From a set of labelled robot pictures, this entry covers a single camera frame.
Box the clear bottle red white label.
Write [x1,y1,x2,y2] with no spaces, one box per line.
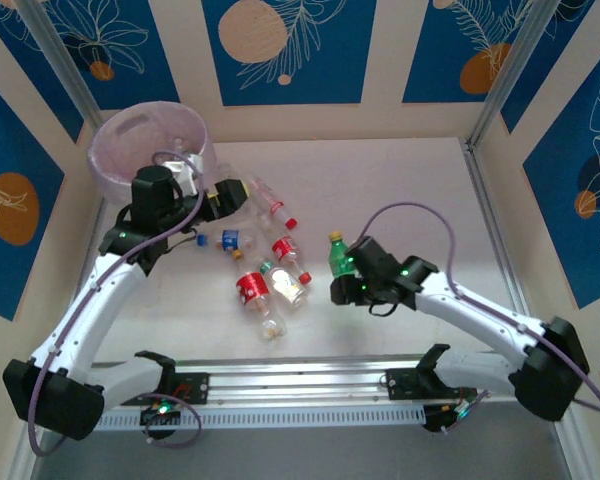
[249,174,299,232]

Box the green plastic bottle yellow cap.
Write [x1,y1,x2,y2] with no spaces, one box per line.
[327,230,358,279]

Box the clear bottle blue label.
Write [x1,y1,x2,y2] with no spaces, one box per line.
[195,228,257,252]

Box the small red label cola bottle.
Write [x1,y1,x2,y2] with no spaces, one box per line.
[257,212,314,284]

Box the white label bottle green cap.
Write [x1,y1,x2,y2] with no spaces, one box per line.
[259,257,309,312]

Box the red label bottle yellow cap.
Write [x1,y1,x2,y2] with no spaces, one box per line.
[231,248,289,346]

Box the translucent pink plastic bin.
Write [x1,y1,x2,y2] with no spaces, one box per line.
[88,99,218,209]

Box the pink translucent bin liner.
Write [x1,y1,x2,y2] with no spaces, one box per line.
[88,99,217,207]

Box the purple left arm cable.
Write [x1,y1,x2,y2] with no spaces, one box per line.
[29,151,204,457]

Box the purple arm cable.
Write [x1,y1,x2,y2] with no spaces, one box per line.
[29,151,204,457]
[357,201,600,436]

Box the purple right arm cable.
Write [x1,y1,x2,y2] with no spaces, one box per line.
[357,201,600,436]

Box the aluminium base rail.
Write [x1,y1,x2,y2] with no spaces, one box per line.
[22,355,569,418]

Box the white slotted cable duct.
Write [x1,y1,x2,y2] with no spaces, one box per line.
[94,403,428,435]

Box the aluminium frame post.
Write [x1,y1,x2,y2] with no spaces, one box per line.
[15,0,106,136]
[465,0,558,152]

